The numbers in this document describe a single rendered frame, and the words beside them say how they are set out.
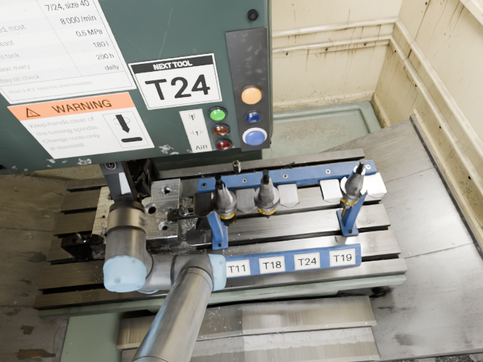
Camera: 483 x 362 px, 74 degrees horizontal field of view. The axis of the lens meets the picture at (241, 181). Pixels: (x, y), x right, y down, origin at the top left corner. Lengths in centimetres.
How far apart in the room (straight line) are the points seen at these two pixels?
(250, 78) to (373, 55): 144
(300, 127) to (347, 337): 110
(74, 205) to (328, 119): 134
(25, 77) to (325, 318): 107
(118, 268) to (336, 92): 153
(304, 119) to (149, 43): 156
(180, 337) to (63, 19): 42
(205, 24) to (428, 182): 119
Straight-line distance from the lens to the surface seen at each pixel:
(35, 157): 58
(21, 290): 161
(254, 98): 43
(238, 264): 104
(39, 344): 155
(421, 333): 128
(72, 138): 52
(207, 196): 85
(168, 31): 38
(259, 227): 114
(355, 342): 125
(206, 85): 42
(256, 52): 40
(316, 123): 189
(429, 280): 131
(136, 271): 65
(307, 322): 120
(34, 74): 46
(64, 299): 125
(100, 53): 41
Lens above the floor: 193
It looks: 55 degrees down
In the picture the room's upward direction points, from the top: 9 degrees counter-clockwise
